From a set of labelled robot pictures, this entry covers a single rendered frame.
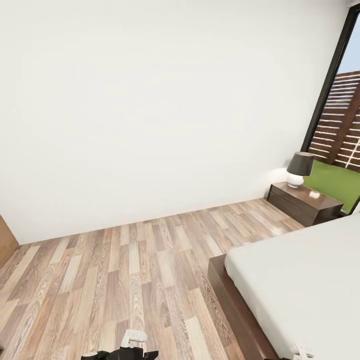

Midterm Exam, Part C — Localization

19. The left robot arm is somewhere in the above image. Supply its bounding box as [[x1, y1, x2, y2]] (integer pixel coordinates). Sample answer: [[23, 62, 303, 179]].
[[80, 329, 159, 360]]

